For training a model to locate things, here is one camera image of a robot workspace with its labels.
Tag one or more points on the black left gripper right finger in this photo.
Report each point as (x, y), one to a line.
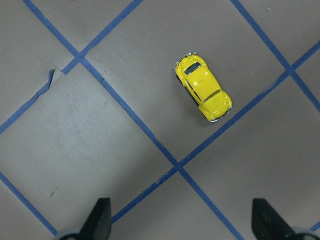
(267, 224)

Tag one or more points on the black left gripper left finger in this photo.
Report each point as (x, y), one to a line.
(99, 222)

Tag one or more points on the yellow beetle toy car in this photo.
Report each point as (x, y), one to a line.
(200, 83)

